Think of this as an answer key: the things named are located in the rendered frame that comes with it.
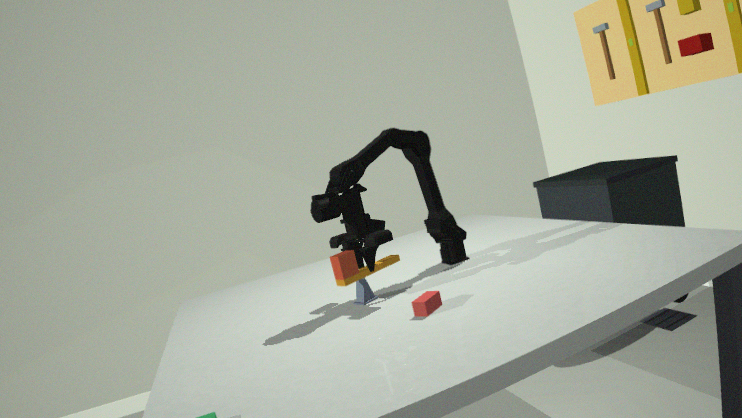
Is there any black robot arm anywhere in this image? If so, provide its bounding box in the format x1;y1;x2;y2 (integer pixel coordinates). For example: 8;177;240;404
310;128;470;265

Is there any red block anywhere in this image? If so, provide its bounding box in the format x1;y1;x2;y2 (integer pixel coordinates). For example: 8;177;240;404
412;291;442;317

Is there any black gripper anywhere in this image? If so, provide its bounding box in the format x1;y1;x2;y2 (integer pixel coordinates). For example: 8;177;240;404
329;210;393;272

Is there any orange bar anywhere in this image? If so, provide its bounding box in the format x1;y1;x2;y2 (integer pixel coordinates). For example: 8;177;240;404
329;250;400;286

